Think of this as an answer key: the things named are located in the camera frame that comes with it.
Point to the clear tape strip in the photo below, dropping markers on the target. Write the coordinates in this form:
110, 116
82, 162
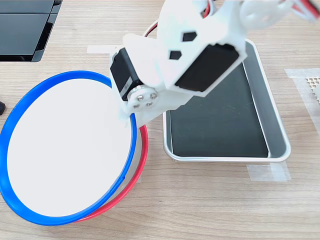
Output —
270, 172

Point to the black mat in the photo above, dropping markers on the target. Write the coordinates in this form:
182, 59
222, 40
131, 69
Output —
217, 125

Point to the black glossy device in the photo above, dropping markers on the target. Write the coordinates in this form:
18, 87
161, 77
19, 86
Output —
22, 35

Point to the steel tray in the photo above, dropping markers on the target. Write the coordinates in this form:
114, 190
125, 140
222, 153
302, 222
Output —
272, 112

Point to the red rimmed white plate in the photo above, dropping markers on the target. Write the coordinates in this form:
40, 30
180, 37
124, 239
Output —
145, 145

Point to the pale perforated base plate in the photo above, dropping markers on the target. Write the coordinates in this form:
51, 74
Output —
312, 81

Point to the small black object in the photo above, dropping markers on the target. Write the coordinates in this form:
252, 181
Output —
2, 108

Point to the blue rimmed white plate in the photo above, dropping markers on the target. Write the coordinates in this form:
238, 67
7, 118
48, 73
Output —
67, 145

